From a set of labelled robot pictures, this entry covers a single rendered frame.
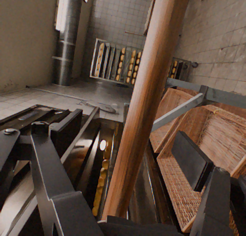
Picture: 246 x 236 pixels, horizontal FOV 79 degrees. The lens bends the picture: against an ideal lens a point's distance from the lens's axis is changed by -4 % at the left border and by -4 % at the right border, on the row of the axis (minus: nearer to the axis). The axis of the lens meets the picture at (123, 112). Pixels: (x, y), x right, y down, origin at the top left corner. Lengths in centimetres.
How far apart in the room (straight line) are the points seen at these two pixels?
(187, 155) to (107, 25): 518
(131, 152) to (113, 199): 7
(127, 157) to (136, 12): 525
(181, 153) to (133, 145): 5
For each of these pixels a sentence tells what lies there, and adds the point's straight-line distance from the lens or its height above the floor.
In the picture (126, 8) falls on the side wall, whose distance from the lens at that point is 539.
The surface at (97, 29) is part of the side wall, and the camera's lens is 530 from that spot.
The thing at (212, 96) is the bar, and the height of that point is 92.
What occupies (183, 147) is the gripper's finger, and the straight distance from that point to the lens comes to 18.
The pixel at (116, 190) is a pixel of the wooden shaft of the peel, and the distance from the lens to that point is 20.
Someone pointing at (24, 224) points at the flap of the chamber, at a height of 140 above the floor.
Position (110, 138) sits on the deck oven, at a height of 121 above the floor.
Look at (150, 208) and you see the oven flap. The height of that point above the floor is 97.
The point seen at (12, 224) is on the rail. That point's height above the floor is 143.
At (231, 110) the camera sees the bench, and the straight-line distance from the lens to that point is 105.
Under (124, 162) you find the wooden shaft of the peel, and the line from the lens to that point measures 18.
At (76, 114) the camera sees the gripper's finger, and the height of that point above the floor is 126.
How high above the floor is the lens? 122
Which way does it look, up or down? 3 degrees down
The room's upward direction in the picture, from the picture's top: 78 degrees counter-clockwise
